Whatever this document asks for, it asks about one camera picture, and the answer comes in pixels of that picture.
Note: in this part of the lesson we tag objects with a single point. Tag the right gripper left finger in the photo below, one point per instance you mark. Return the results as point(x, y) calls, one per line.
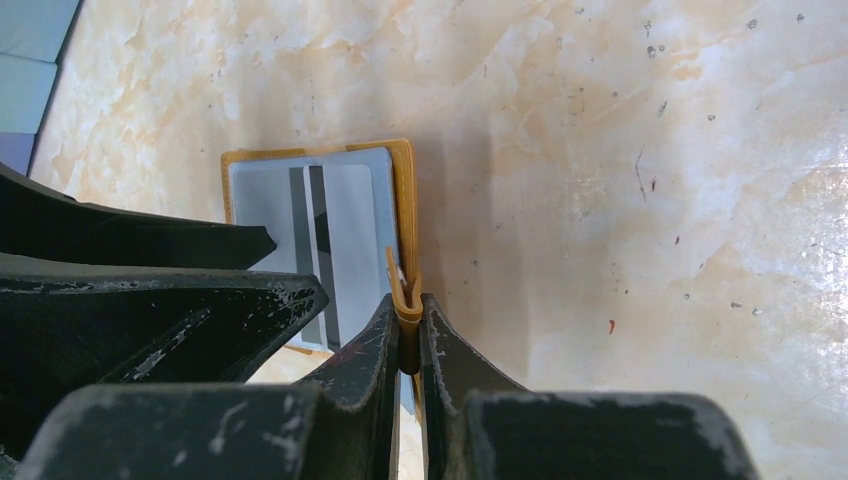
point(353, 433)

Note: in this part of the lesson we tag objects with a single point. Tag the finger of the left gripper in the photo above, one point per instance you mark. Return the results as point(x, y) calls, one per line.
point(65, 326)
point(42, 223)

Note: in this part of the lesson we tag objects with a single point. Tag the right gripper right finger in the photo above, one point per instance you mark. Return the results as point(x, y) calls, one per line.
point(451, 368)

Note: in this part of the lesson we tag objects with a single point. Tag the grey striped credit card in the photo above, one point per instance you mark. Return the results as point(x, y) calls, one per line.
point(331, 216)

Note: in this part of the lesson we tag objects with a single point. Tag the blue compartment organizer box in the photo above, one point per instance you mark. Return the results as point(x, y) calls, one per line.
point(33, 34)

